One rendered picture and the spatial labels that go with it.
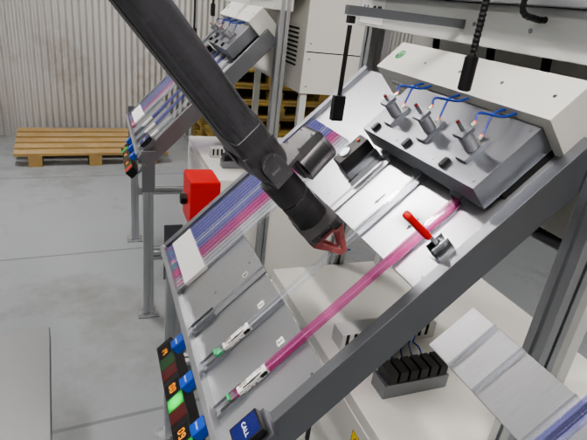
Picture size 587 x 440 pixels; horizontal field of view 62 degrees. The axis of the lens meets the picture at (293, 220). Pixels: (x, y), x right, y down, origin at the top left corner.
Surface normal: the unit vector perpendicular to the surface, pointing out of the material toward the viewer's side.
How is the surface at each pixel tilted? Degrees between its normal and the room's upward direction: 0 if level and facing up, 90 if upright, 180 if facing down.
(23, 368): 0
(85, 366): 0
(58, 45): 90
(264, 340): 44
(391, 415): 0
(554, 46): 90
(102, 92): 90
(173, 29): 89
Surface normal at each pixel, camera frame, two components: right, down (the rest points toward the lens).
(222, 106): 0.53, 0.44
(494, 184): 0.35, 0.41
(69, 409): 0.11, -0.91
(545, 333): -0.93, 0.04
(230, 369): -0.56, -0.62
